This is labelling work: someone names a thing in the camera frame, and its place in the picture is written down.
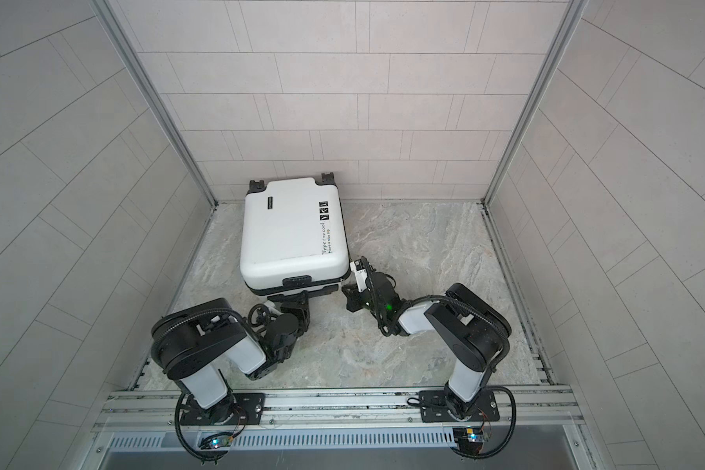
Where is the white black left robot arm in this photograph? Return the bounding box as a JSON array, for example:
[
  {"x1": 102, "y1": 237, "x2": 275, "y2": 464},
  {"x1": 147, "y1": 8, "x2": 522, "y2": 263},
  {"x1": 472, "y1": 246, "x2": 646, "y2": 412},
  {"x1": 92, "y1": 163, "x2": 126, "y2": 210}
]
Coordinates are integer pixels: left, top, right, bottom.
[{"x1": 150, "y1": 291, "x2": 311, "y2": 425}]

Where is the aluminium mounting rail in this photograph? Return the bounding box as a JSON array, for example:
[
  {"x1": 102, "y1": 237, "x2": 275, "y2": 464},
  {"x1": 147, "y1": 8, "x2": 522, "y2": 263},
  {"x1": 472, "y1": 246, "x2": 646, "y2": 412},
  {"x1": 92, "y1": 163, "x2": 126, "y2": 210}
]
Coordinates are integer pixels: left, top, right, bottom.
[{"x1": 90, "y1": 386, "x2": 589, "y2": 461}]

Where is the right black corrugated cable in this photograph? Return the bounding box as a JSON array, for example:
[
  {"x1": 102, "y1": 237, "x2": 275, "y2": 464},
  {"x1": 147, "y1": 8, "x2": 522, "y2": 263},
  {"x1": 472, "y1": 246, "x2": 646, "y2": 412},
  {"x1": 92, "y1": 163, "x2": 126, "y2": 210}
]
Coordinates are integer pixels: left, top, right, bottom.
[{"x1": 363, "y1": 255, "x2": 518, "y2": 460}]

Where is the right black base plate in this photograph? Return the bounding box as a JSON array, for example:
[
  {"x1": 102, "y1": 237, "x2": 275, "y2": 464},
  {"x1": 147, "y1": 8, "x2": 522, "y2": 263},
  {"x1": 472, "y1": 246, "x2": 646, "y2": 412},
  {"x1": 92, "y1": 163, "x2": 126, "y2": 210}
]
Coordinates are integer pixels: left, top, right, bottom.
[{"x1": 407, "y1": 390, "x2": 501, "y2": 423}]

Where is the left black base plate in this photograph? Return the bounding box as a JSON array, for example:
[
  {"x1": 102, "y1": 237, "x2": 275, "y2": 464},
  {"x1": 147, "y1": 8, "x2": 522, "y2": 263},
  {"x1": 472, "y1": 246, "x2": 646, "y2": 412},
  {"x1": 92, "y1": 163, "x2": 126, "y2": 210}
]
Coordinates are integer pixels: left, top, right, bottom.
[{"x1": 179, "y1": 393, "x2": 266, "y2": 426}]

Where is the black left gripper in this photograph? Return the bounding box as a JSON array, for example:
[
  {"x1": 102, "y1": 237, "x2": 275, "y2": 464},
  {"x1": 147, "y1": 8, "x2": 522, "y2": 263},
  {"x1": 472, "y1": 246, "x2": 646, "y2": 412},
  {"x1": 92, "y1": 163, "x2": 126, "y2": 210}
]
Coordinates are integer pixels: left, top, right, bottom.
[{"x1": 279, "y1": 292, "x2": 313, "y2": 362}]

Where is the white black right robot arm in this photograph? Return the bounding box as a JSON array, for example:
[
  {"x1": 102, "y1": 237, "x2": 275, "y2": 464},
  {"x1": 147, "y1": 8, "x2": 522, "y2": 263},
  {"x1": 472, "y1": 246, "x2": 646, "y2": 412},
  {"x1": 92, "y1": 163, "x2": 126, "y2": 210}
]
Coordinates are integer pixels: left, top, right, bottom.
[{"x1": 342, "y1": 258, "x2": 512, "y2": 420}]

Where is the green circuit board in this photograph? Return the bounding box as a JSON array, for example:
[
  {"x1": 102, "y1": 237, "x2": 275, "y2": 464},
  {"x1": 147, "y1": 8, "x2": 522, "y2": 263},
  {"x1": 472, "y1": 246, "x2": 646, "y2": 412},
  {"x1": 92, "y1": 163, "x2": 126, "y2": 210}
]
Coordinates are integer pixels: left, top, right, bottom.
[
  {"x1": 452, "y1": 427, "x2": 491, "y2": 454},
  {"x1": 199, "y1": 433, "x2": 235, "y2": 450}
]

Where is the right green circuit board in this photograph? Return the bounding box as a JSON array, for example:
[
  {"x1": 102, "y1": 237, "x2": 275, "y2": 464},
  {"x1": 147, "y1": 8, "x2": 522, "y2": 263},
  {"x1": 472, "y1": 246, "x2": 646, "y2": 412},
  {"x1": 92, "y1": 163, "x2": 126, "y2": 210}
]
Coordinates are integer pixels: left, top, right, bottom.
[{"x1": 452, "y1": 427, "x2": 491, "y2": 454}]

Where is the black and white suitcase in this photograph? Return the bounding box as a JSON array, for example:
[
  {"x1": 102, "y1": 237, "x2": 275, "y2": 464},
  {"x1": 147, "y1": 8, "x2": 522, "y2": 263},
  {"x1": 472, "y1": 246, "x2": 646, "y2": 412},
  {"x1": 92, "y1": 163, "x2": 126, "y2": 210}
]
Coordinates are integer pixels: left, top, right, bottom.
[{"x1": 240, "y1": 172, "x2": 351, "y2": 298}]

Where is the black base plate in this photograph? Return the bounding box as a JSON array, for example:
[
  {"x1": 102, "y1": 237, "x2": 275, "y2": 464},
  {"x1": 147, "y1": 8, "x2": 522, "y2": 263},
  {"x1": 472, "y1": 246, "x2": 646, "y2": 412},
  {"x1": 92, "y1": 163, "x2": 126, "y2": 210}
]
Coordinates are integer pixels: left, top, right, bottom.
[
  {"x1": 407, "y1": 390, "x2": 501, "y2": 423},
  {"x1": 179, "y1": 393, "x2": 266, "y2": 426}
]

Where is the left green circuit board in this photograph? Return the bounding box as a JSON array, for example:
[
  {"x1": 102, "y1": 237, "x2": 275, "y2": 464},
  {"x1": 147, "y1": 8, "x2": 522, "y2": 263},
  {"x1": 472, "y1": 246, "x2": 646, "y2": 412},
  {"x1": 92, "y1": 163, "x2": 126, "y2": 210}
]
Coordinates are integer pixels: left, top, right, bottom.
[{"x1": 199, "y1": 433, "x2": 235, "y2": 450}]

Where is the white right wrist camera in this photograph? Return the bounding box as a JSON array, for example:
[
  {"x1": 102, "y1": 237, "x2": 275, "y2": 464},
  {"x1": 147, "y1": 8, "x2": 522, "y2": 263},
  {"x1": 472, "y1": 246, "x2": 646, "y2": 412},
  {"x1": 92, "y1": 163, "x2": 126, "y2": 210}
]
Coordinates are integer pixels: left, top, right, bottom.
[{"x1": 351, "y1": 257, "x2": 368, "y2": 293}]

